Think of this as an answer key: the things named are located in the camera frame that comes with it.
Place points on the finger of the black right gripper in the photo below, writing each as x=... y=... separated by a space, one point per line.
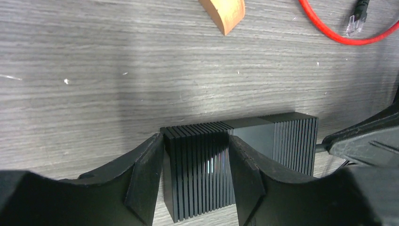
x=372 y=142

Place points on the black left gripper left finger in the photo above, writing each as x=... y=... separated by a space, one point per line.
x=122 y=192

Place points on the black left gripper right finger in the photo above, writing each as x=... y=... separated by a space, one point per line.
x=270 y=194

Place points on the black network switch box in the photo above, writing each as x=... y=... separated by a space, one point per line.
x=201 y=173

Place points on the black power adapter with cord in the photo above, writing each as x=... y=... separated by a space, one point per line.
x=321 y=148

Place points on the tan wooden block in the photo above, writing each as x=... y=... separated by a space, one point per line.
x=225 y=14

